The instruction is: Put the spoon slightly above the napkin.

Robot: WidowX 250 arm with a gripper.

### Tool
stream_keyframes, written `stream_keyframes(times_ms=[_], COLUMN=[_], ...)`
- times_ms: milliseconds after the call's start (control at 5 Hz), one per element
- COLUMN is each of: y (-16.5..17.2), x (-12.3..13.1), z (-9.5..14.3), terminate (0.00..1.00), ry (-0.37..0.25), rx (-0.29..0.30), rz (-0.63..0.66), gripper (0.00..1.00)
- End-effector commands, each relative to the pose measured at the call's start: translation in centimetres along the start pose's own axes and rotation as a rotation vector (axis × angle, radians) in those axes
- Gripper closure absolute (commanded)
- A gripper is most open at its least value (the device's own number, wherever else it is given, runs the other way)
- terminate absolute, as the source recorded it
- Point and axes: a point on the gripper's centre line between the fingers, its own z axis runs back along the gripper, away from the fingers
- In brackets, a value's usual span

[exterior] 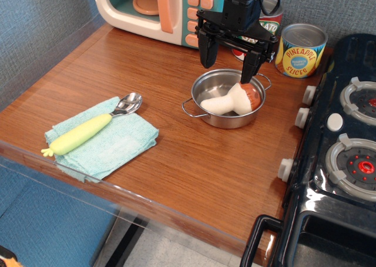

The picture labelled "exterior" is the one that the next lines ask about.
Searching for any toy mushroom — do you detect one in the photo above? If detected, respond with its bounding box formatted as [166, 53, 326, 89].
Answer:
[200, 83, 261, 115]

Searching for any clear acrylic barrier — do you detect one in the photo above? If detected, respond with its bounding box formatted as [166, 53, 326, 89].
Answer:
[1, 142, 244, 266]

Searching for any tomato sauce can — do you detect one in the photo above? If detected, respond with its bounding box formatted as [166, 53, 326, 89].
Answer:
[232, 0, 283, 61]

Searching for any teal toy microwave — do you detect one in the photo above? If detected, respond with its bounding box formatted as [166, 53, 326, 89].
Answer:
[96, 0, 224, 48]

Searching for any pineapple slices can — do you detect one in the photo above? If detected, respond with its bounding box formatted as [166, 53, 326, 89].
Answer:
[275, 23, 328, 78]

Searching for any black toy stove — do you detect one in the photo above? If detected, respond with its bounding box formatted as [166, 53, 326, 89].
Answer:
[241, 34, 375, 266]

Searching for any light blue folded cloth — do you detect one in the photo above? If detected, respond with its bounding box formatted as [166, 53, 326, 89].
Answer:
[45, 96, 159, 182]

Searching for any small steel pot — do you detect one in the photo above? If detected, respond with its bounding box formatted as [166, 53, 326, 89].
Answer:
[182, 69, 271, 129]

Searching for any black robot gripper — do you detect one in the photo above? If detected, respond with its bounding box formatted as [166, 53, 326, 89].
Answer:
[196, 0, 279, 84]

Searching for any spoon with yellow-green handle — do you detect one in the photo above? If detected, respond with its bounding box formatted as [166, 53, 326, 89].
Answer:
[41, 92, 143, 157]

